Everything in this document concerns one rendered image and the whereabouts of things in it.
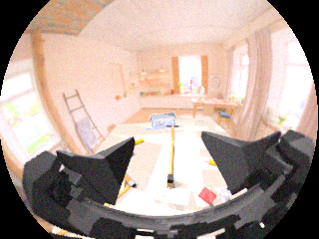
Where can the long orange l-shaped rod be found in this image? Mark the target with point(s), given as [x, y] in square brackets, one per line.
[131, 184]

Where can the red rectangular block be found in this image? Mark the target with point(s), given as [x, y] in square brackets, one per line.
[207, 195]

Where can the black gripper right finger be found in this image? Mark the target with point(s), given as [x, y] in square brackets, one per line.
[236, 159]

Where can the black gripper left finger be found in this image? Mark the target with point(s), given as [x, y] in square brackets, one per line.
[105, 171]

